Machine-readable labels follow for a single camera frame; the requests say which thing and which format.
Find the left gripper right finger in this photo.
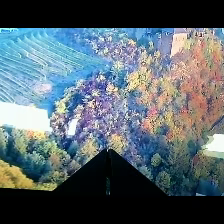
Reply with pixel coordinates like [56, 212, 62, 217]
[107, 148, 168, 197]

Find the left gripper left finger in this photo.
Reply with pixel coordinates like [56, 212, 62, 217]
[52, 148, 110, 197]

